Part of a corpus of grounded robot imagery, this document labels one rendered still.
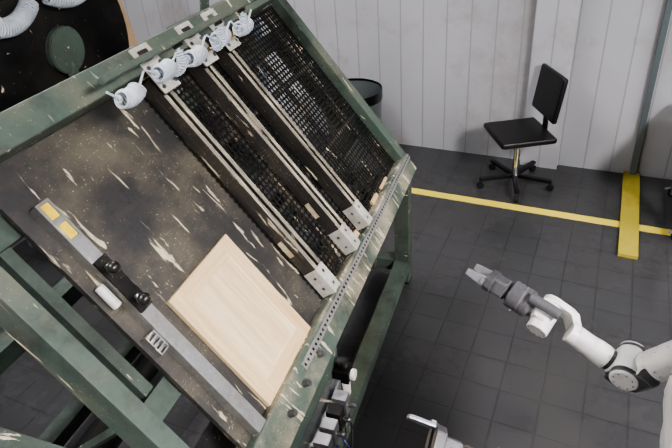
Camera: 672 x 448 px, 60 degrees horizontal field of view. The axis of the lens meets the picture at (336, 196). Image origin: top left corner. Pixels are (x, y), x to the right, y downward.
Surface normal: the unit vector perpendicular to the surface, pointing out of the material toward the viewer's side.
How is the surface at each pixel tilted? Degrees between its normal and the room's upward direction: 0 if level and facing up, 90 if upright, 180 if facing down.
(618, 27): 90
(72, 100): 53
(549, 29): 90
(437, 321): 0
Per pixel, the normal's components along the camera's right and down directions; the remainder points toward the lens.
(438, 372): -0.07, -0.85
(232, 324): 0.71, -0.43
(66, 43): 0.94, 0.11
